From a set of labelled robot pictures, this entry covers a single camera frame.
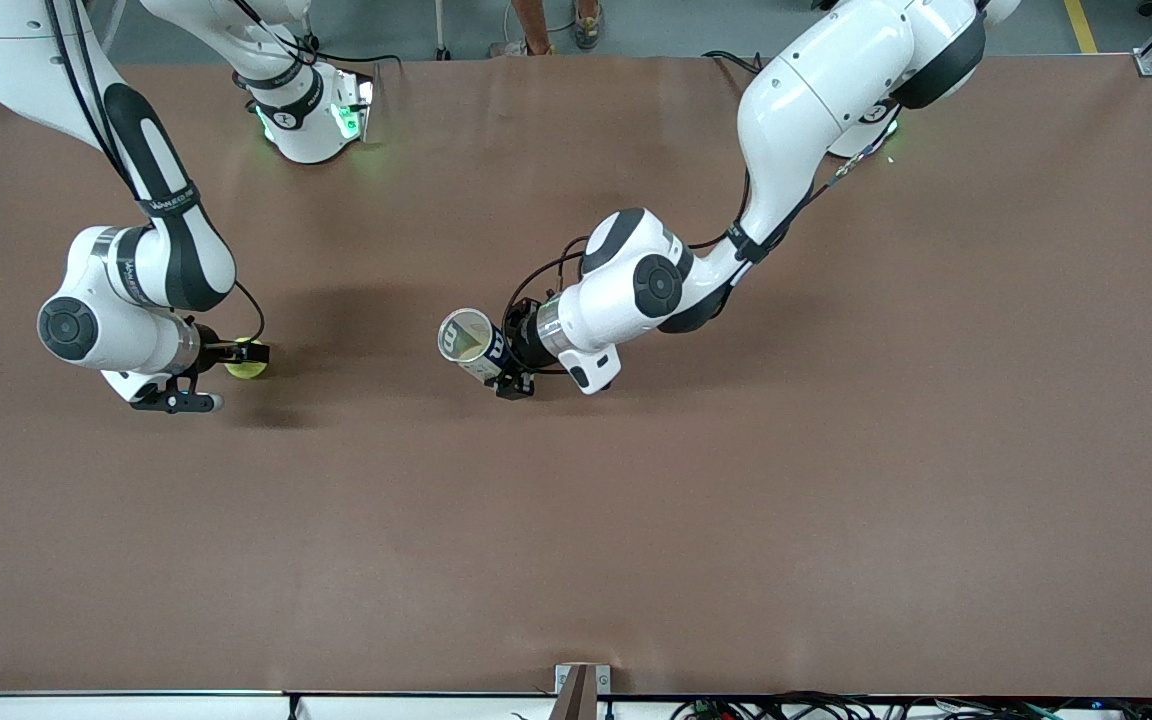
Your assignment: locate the tangled black cable bundle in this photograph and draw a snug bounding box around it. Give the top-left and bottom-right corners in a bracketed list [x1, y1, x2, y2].
[671, 690, 1152, 720]

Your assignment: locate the plain yellow tennis ball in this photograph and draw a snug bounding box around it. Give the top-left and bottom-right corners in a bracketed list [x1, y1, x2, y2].
[223, 345, 271, 382]

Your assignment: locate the black right base cable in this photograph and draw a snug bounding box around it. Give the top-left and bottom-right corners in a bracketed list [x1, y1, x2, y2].
[236, 0, 409, 101]

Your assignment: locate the black base cable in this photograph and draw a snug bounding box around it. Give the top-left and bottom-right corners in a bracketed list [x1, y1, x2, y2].
[704, 48, 772, 81]
[236, 0, 409, 101]

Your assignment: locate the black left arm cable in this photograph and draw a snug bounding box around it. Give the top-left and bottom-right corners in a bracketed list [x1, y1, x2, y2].
[502, 90, 902, 376]

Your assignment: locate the metal table edge bracket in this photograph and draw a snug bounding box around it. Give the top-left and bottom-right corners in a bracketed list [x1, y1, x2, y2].
[554, 663, 613, 720]

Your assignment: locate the white blue tennis ball can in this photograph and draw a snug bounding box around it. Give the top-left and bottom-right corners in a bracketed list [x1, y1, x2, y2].
[436, 307, 517, 389]

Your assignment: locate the black left base cable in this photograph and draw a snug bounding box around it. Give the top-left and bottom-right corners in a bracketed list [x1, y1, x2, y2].
[704, 48, 772, 81]

